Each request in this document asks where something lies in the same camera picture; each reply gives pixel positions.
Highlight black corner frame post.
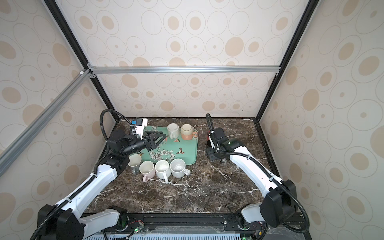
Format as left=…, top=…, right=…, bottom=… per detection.
left=44, top=0, right=115, bottom=110

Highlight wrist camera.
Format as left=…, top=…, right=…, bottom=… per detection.
left=208, top=128, right=229, bottom=149
left=130, top=118, right=148, bottom=139

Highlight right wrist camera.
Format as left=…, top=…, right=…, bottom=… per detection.
left=208, top=128, right=229, bottom=149

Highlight white mug back row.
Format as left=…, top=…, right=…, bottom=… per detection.
left=167, top=123, right=179, bottom=139

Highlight green floral bird tray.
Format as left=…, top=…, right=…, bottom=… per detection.
left=139, top=129, right=198, bottom=165

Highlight white round mug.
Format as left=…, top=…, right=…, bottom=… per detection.
left=155, top=160, right=172, bottom=184

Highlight pink mug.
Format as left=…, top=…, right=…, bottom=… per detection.
left=139, top=161, right=156, bottom=183

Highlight green led circuit board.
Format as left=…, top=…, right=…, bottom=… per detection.
left=128, top=221, right=145, bottom=234

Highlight left diagonal aluminium bar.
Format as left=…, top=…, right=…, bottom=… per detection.
left=1, top=70, right=91, bottom=175

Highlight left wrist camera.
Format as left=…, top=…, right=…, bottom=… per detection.
left=130, top=118, right=148, bottom=139

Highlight light grey mug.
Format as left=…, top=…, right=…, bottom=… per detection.
left=128, top=154, right=142, bottom=175

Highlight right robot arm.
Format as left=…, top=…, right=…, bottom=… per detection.
left=206, top=114, right=310, bottom=234

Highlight horizontal aluminium bar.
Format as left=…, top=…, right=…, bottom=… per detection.
left=91, top=66, right=280, bottom=74

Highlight right black corner post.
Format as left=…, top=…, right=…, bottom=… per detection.
left=255, top=0, right=319, bottom=123

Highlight cream speckled mug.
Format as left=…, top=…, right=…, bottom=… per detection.
left=170, top=159, right=191, bottom=179

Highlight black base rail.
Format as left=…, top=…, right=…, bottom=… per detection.
left=89, top=213, right=311, bottom=240

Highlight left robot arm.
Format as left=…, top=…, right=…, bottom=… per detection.
left=31, top=109, right=167, bottom=240

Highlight cream orange mug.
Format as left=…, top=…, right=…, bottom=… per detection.
left=181, top=124, right=198, bottom=141

